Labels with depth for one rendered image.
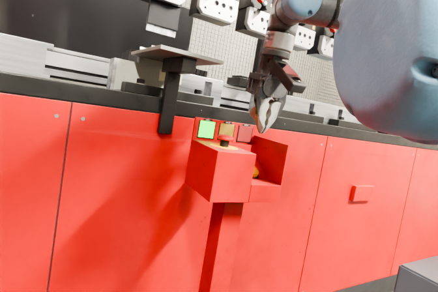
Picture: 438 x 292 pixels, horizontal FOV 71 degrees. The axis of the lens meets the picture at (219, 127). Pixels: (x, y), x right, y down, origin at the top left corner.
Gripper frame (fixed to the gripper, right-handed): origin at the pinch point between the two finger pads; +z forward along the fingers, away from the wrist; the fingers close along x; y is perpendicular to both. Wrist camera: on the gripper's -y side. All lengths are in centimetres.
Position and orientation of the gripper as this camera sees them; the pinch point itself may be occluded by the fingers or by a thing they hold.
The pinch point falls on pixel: (263, 129)
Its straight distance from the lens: 80.7
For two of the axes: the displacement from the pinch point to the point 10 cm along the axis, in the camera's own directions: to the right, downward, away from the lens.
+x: -8.8, -1.1, -4.7
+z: -2.0, 9.7, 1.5
